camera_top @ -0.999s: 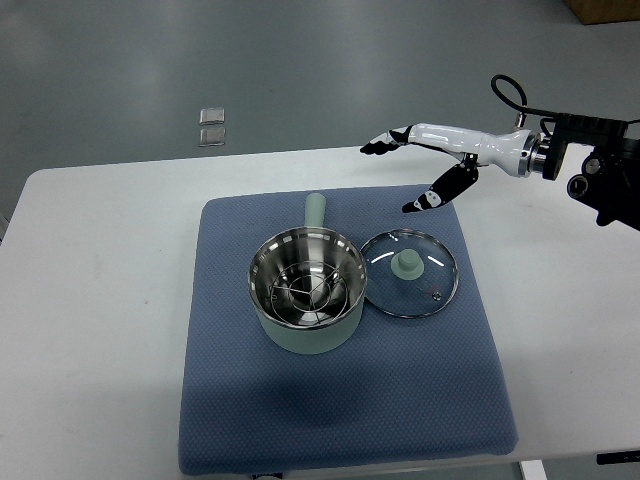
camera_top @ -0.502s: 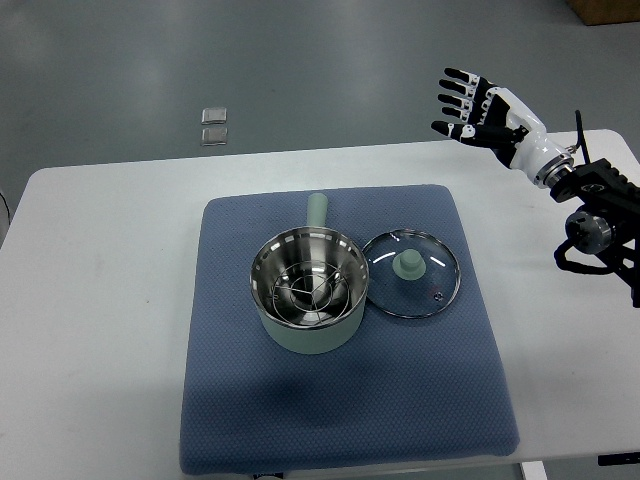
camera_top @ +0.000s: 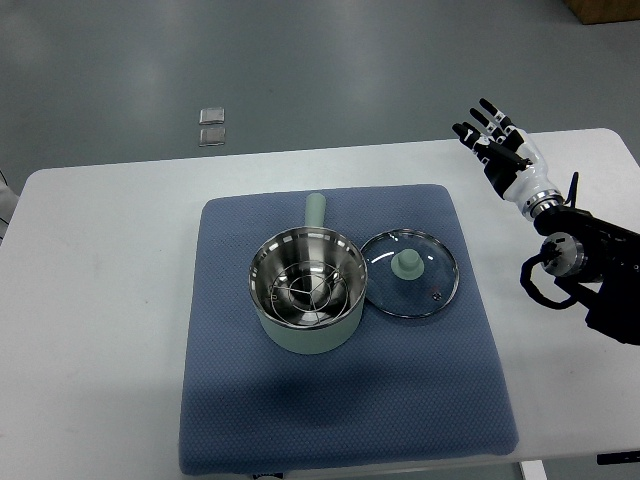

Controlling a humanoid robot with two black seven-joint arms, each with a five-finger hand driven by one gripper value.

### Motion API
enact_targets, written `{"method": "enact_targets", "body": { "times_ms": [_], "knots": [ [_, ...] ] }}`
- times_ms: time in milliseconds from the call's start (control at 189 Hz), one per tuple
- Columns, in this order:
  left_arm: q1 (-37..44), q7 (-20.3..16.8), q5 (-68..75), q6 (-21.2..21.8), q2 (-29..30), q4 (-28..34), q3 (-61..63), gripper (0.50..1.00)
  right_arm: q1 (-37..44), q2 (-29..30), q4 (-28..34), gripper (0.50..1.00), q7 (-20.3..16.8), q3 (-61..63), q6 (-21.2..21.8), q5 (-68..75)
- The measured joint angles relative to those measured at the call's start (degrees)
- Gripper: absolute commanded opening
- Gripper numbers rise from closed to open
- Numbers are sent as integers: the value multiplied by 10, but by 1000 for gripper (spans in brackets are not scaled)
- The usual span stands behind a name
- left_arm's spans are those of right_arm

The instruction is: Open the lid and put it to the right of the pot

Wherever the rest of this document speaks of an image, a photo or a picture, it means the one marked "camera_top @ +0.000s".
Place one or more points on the white striped cloth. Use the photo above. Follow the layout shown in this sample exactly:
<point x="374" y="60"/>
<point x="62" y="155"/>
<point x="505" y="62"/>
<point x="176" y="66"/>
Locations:
<point x="8" y="203"/>

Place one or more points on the brown cardboard box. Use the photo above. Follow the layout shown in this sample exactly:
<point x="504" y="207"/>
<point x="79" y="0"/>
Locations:
<point x="593" y="12"/>

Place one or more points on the glass lid green knob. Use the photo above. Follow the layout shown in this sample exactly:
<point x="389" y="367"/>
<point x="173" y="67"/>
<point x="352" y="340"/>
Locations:
<point x="411" y="274"/>

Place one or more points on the white table leg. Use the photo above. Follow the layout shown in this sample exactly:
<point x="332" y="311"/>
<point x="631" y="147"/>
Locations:
<point x="533" y="470"/>

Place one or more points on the green pot steel interior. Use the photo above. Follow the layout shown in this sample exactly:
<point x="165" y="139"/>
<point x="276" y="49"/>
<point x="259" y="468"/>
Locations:
<point x="311" y="244"/>

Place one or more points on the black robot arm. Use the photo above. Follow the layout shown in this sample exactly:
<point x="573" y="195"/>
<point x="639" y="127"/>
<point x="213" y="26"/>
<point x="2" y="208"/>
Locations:
<point x="595" y="262"/>

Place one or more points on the blue quilted mat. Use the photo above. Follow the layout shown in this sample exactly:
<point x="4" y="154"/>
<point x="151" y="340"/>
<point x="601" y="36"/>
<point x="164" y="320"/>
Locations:
<point x="397" y="390"/>

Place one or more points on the upper metal floor plate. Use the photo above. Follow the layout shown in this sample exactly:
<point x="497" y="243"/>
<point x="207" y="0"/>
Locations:
<point x="212" y="115"/>

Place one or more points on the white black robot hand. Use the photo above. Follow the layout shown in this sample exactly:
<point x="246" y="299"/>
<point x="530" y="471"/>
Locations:
<point x="512" y="163"/>

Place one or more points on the wire steaming rack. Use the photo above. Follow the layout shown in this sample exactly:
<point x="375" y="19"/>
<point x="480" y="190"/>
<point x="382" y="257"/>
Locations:
<point x="308" y="296"/>

